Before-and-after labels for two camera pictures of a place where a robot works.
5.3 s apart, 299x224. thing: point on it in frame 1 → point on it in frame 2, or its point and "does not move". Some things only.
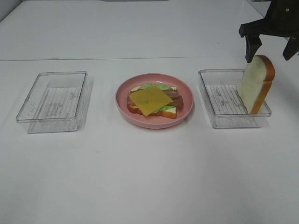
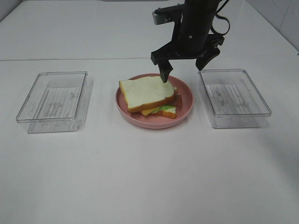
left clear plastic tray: (57, 101) does not move
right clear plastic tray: (219, 87) does not move
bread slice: (254, 85) → (144, 93)
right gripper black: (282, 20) → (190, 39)
